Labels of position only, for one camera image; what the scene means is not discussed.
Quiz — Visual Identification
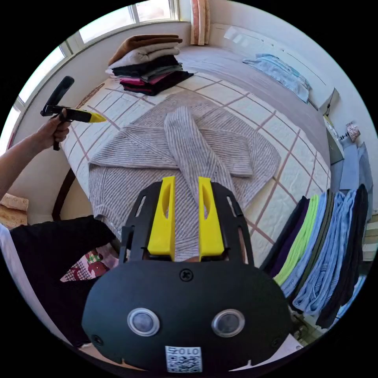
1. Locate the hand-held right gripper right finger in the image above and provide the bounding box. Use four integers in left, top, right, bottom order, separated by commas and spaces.
198, 176, 225, 257

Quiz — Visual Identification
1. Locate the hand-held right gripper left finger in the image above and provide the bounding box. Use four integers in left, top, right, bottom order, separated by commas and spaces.
147, 176, 176, 255

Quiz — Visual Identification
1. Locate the gray striped sweater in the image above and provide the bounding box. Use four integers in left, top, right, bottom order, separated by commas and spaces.
87, 90, 282, 263

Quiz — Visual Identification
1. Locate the person's left forearm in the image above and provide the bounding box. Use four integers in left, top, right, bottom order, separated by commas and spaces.
0, 134, 45, 195

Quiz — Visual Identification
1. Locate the person's left hand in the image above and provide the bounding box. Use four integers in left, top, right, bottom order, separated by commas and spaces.
35, 113, 72, 151

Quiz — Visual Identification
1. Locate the pile of clothes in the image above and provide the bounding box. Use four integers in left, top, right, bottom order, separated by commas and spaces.
259, 183, 370, 329
105, 34, 195, 96

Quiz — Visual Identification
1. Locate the window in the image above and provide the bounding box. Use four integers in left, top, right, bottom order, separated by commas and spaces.
5, 0, 181, 142

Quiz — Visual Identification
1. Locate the person's body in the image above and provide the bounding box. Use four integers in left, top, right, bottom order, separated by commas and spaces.
0, 215, 119, 350

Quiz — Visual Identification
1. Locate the bed with checked quilt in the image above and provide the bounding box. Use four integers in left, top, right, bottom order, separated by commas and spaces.
60, 44, 332, 268

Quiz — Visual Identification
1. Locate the pink curtain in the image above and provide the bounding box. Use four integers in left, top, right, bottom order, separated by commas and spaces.
190, 0, 211, 46

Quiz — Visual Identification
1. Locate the light blue pillow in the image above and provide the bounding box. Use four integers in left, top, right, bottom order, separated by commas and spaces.
242, 53, 312, 103

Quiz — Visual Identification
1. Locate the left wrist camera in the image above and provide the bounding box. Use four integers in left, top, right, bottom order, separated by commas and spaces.
47, 76, 75, 108

